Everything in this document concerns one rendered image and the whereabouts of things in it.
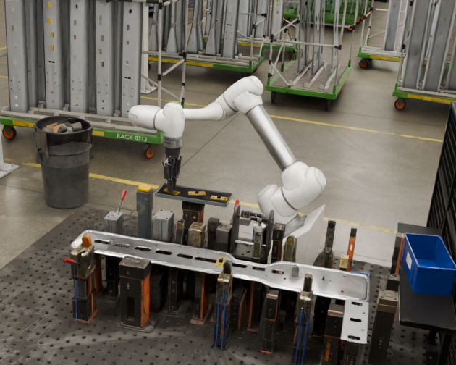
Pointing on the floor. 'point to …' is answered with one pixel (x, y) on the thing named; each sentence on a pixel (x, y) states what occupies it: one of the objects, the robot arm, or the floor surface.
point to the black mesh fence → (436, 218)
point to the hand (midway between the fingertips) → (171, 184)
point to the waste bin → (64, 159)
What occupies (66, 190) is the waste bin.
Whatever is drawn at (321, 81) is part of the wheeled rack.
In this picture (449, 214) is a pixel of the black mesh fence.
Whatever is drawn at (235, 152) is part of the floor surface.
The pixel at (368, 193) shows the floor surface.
